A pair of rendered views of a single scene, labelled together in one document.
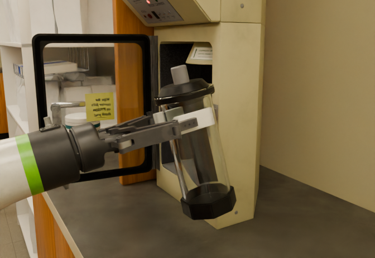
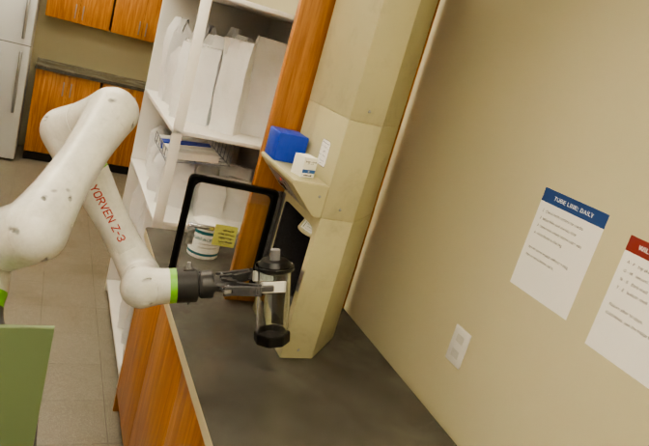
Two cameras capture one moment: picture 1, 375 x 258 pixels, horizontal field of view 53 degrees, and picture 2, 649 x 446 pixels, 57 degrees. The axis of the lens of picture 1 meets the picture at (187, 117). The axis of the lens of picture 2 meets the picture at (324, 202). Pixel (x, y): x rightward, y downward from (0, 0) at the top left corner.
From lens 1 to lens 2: 102 cm
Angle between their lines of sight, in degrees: 4
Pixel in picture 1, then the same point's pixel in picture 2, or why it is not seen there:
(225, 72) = (315, 251)
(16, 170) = (166, 289)
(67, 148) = (195, 284)
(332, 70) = (418, 262)
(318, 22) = (421, 219)
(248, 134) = (323, 296)
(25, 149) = (174, 279)
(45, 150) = (183, 283)
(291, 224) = (336, 372)
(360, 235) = (379, 394)
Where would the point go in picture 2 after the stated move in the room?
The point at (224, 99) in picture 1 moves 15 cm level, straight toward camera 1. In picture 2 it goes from (309, 268) to (296, 285)
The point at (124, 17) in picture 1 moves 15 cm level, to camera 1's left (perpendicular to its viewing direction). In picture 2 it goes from (265, 170) to (223, 157)
